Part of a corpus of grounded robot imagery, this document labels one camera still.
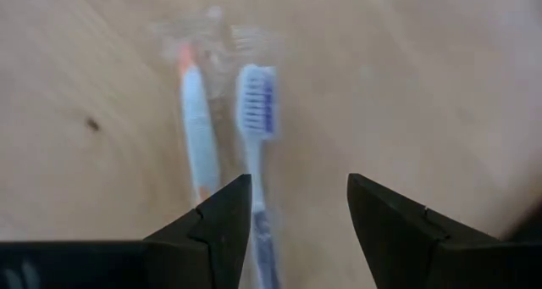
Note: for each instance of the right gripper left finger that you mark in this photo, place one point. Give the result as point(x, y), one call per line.
point(211, 246)

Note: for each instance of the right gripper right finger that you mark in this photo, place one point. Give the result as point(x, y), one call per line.
point(398, 246)

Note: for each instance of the orange toothbrush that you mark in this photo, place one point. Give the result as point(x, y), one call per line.
point(197, 119)

